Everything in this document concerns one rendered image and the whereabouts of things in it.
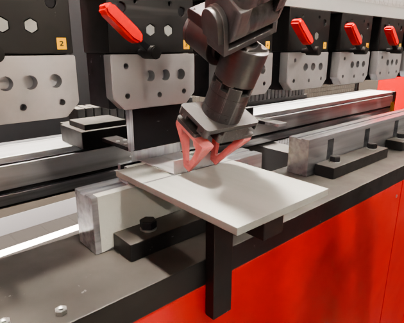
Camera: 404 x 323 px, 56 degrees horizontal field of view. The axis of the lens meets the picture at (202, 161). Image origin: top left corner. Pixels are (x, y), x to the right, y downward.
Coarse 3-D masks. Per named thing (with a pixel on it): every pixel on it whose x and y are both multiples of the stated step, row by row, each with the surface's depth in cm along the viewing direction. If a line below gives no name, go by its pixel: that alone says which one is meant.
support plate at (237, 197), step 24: (144, 168) 60; (216, 168) 60; (240, 168) 60; (168, 192) 50; (192, 192) 50; (216, 192) 50; (240, 192) 50; (264, 192) 50; (288, 192) 50; (312, 192) 50; (216, 216) 43; (240, 216) 43; (264, 216) 43
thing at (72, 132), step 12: (72, 120) 81; (84, 120) 81; (96, 120) 81; (108, 120) 81; (120, 120) 82; (72, 132) 79; (84, 132) 76; (96, 132) 78; (108, 132) 79; (120, 132) 81; (72, 144) 80; (84, 144) 76; (96, 144) 78; (108, 144) 80; (120, 144) 73
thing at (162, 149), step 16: (128, 112) 61; (144, 112) 61; (160, 112) 63; (176, 112) 66; (128, 128) 62; (144, 128) 62; (160, 128) 64; (176, 128) 66; (128, 144) 63; (144, 144) 63; (160, 144) 65; (176, 144) 68
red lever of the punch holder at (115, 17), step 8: (104, 8) 47; (112, 8) 47; (104, 16) 47; (112, 16) 47; (120, 16) 47; (112, 24) 48; (120, 24) 48; (128, 24) 48; (120, 32) 49; (128, 32) 49; (136, 32) 49; (128, 40) 51; (136, 40) 50; (144, 40) 51; (144, 48) 51; (152, 48) 51; (144, 56) 53; (152, 56) 51
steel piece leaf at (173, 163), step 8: (144, 160) 64; (152, 160) 64; (160, 160) 64; (168, 160) 64; (176, 160) 57; (208, 160) 61; (160, 168) 60; (168, 168) 60; (176, 168) 57; (184, 168) 58
